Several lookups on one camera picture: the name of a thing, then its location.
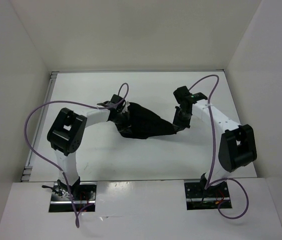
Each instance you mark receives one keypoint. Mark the metal base plate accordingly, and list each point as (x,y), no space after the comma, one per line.
(199,199)
(84,198)

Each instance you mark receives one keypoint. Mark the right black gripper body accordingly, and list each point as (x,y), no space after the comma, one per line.
(182,119)

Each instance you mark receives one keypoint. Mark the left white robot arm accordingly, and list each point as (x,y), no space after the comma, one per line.
(66,134)

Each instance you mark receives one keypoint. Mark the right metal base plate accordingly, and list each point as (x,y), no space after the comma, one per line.
(199,199)

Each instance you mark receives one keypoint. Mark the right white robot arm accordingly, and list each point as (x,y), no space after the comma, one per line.
(233,144)

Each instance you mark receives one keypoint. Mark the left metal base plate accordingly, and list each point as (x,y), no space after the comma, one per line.
(84,198)

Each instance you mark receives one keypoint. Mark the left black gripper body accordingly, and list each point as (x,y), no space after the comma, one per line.
(121,121)

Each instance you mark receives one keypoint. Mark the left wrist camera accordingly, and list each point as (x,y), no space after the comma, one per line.
(125,108)

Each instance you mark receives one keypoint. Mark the black skirt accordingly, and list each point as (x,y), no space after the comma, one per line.
(143,123)

